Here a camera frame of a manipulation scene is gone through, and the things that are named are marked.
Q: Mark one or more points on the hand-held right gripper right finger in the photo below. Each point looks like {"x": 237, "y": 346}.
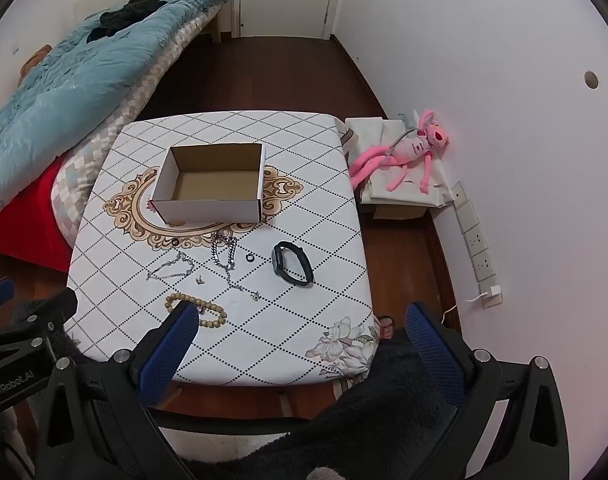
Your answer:
{"x": 433, "y": 350}

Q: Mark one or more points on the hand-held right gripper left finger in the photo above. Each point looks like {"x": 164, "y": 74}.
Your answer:
{"x": 169, "y": 347}

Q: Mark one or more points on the black smart band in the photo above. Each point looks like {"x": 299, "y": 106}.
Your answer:
{"x": 279, "y": 260}

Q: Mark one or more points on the cardboard box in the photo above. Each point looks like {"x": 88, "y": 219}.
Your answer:
{"x": 209, "y": 208}

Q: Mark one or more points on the person's foot in slipper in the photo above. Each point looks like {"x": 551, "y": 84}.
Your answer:
{"x": 386, "y": 327}

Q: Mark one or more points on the red blanket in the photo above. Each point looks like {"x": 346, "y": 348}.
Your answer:
{"x": 19, "y": 230}

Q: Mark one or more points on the person's black fleece clothing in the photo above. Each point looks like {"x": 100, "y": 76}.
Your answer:
{"x": 383, "y": 410}

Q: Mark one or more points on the white charger plug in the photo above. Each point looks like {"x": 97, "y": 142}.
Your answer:
{"x": 492, "y": 296}

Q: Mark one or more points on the white power strip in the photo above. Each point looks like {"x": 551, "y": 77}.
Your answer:
{"x": 476, "y": 240}

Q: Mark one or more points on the pink plush toy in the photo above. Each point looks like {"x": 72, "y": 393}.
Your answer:
{"x": 413, "y": 147}

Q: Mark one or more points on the light blue quilt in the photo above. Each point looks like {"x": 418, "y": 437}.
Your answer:
{"x": 59, "y": 100}

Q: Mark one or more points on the grey clothes hanger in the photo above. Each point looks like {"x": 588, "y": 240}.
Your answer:
{"x": 401, "y": 138}

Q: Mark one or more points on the brown pillow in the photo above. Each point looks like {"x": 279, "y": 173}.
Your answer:
{"x": 36, "y": 57}

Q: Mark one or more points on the black clothes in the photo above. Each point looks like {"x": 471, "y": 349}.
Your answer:
{"x": 129, "y": 12}

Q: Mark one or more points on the wooden bed leg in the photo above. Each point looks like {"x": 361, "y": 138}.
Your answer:
{"x": 215, "y": 25}

